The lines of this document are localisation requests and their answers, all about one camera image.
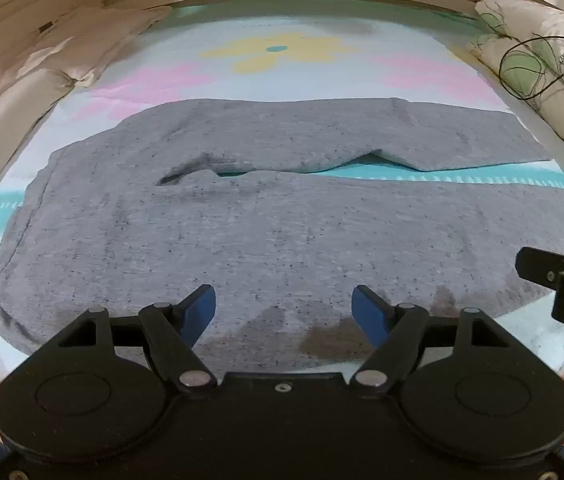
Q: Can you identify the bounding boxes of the floral print pillow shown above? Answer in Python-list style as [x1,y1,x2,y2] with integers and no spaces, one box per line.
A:
[466,0,564,192]

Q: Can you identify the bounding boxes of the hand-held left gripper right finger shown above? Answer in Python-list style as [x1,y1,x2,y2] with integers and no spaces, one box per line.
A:
[351,284,515,392]

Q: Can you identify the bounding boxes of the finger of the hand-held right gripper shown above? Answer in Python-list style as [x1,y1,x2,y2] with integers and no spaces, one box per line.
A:
[515,247,564,291]

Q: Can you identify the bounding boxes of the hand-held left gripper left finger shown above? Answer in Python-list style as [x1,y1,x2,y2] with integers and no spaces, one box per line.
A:
[30,284,217,394]

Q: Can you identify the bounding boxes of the black cable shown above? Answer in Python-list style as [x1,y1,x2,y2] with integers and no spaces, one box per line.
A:
[499,34,564,102]

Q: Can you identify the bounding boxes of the grey pants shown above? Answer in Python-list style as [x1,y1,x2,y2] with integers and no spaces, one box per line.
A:
[0,97,564,373]

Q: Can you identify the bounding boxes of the flower print bed sheet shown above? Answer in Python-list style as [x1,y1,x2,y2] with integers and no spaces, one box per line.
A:
[0,4,564,398]

